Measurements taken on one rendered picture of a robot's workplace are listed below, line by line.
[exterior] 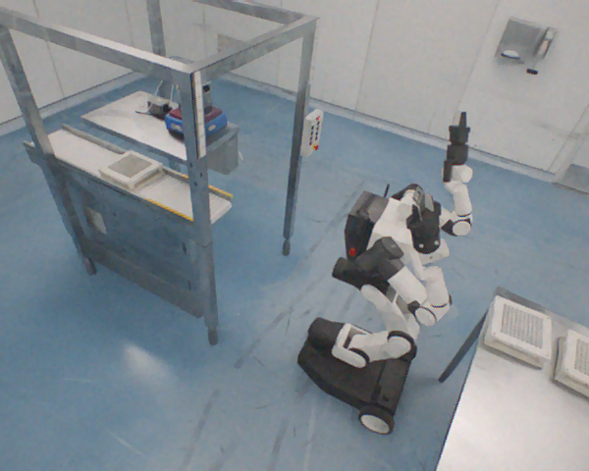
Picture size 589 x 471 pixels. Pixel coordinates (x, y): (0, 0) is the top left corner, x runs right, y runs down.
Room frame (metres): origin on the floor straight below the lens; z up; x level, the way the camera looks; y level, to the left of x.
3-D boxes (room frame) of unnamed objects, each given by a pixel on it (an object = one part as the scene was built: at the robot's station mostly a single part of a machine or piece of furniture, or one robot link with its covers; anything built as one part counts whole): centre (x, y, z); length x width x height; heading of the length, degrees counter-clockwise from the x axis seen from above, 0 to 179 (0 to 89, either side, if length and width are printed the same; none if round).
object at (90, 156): (1.82, 1.05, 0.92); 1.35 x 0.25 x 0.05; 67
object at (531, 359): (1.07, -1.02, 0.90); 0.24 x 0.24 x 0.02; 69
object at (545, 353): (1.07, -1.02, 0.95); 0.25 x 0.24 x 0.02; 159
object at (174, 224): (1.82, 1.05, 0.88); 1.30 x 0.29 x 0.10; 67
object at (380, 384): (1.29, -0.45, 0.19); 0.64 x 0.52 x 0.33; 69
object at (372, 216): (1.32, -0.37, 1.15); 0.34 x 0.30 x 0.36; 159
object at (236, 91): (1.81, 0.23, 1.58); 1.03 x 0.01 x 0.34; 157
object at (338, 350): (1.30, -0.42, 0.28); 0.21 x 0.20 x 0.13; 69
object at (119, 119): (1.66, 0.70, 1.36); 0.62 x 0.38 x 0.04; 67
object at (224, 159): (1.70, 0.47, 1.25); 0.22 x 0.11 x 0.20; 67
